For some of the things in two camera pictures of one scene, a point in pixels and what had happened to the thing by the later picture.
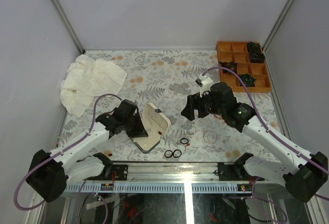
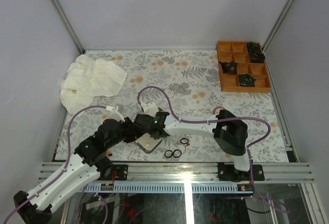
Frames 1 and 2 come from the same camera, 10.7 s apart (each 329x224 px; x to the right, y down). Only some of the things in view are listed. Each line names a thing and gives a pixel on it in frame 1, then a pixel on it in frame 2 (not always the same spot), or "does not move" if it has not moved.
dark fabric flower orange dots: x=232 y=66 does not move
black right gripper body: x=213 y=108 -> x=154 y=137
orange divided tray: x=238 y=52 does not move
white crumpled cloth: x=87 y=77 does not move
